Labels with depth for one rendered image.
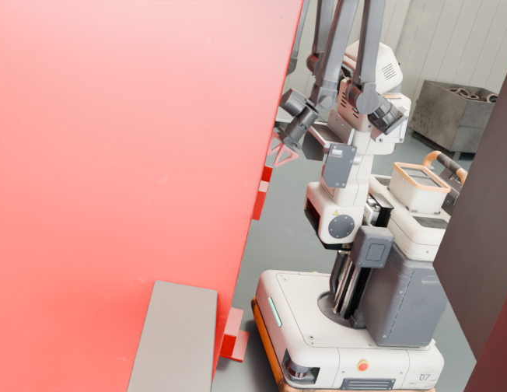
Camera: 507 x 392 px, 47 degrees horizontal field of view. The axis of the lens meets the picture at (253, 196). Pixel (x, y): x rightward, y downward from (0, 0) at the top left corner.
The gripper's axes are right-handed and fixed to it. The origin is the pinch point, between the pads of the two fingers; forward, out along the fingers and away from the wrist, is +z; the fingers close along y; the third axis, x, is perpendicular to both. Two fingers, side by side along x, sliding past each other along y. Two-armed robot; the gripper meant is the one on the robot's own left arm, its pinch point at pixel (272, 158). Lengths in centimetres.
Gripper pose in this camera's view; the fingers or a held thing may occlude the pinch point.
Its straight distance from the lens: 186.6
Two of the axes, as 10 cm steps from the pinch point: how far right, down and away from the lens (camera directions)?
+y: 2.1, 4.4, -8.7
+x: 7.5, 5.0, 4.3
